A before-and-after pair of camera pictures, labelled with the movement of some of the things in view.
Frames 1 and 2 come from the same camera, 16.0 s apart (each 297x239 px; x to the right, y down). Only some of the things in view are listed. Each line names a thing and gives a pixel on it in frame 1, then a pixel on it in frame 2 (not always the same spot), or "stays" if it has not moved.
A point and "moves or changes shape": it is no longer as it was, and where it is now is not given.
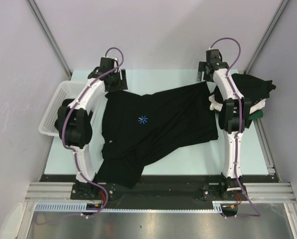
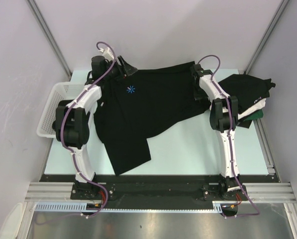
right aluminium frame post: [283, 6] stays
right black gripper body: [202, 67] → [198, 91]
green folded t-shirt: [256, 115] stays
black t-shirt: [137, 129] moves or changes shape
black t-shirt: [252, 87] stays
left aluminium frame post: [39, 15] stays
